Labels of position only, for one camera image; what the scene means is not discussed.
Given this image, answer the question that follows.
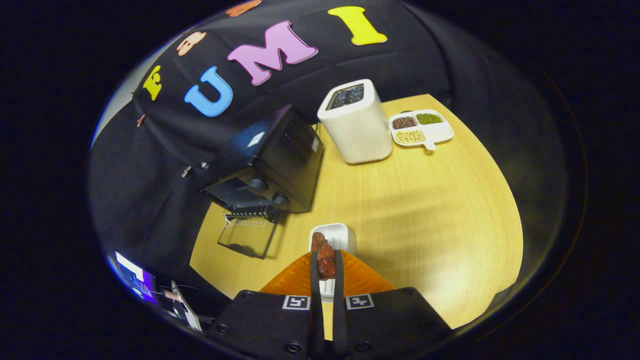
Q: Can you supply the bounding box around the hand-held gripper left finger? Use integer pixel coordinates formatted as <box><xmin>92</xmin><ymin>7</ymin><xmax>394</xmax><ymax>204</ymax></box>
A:
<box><xmin>206</xmin><ymin>250</ymin><xmax>326</xmax><ymax>360</ymax></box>

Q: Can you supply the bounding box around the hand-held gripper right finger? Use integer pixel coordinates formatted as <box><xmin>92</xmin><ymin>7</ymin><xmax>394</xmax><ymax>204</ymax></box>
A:
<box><xmin>332</xmin><ymin>249</ymin><xmax>453</xmax><ymax>360</ymax></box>

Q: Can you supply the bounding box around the reddish brown meat piece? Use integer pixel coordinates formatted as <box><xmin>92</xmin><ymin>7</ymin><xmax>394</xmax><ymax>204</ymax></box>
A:
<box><xmin>310</xmin><ymin>231</ymin><xmax>337</xmax><ymax>280</ymax></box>

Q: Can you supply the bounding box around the black toaster oven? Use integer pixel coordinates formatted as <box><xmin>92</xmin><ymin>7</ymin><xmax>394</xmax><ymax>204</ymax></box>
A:
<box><xmin>202</xmin><ymin>104</ymin><xmax>325</xmax><ymax>260</ymax></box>

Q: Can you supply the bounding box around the white pop-up toaster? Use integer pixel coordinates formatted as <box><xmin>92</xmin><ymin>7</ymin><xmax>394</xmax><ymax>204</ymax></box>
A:
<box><xmin>317</xmin><ymin>78</ymin><xmax>394</xmax><ymax>165</ymax></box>

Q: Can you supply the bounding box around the small white rectangular tray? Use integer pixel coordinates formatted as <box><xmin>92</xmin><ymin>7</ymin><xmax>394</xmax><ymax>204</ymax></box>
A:
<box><xmin>308</xmin><ymin>222</ymin><xmax>357</xmax><ymax>303</ymax></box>

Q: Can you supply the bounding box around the white angled stand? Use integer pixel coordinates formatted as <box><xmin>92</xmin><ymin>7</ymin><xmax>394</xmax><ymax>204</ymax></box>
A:
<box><xmin>170</xmin><ymin>280</ymin><xmax>203</xmax><ymax>332</ymax></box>

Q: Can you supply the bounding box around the lit computer screen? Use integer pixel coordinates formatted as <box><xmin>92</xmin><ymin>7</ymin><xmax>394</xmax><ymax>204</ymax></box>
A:
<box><xmin>114</xmin><ymin>250</ymin><xmax>157</xmax><ymax>304</ymax></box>

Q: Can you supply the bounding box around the white divided dish with beans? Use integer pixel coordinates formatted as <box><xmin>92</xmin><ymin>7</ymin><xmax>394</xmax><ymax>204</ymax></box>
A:
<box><xmin>389</xmin><ymin>109</ymin><xmax>455</xmax><ymax>151</ymax></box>

